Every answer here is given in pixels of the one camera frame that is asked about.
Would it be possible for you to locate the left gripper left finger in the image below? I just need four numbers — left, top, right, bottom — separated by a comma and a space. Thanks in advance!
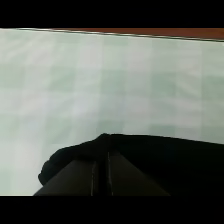
33, 159, 98, 197

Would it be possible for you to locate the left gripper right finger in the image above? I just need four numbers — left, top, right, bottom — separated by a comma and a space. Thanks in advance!
107, 151, 172, 197

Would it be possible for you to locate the black garment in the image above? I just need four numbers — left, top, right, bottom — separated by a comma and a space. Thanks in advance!
37, 133, 224, 197

